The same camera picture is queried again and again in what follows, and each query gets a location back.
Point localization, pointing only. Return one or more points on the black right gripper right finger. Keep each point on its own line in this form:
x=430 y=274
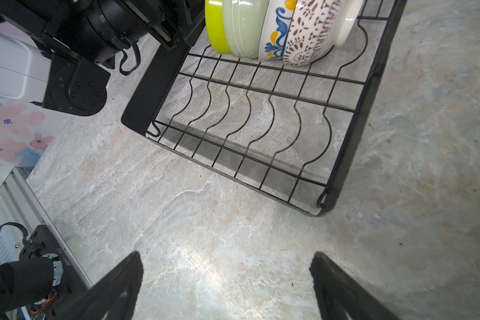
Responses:
x=339 y=296

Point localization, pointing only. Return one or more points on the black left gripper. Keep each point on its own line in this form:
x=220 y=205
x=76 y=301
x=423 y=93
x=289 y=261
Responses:
x=98 y=30

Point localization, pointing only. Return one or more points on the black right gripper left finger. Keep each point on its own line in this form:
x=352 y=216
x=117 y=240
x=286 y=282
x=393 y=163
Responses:
x=113 y=297

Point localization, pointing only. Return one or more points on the lime green bowl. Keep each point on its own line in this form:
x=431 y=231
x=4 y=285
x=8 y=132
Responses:
x=215 y=27

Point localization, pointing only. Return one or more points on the blue yellow patterned bowl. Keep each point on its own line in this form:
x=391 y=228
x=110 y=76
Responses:
x=276 y=29

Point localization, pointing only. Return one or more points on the white maroon patterned bowl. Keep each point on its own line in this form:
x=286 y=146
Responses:
x=318 y=26

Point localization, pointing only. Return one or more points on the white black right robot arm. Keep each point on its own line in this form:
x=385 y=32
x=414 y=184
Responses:
x=10 y=292

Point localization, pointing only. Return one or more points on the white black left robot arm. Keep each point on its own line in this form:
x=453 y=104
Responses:
x=77 y=85

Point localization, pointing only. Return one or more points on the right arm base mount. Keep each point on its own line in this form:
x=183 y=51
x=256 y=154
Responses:
x=44 y=256

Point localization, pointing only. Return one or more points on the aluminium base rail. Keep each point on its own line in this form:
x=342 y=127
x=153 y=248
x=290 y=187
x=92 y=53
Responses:
x=19 y=204

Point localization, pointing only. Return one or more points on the black wire dish rack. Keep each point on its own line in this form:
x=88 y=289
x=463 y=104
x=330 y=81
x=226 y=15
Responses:
x=289 y=133

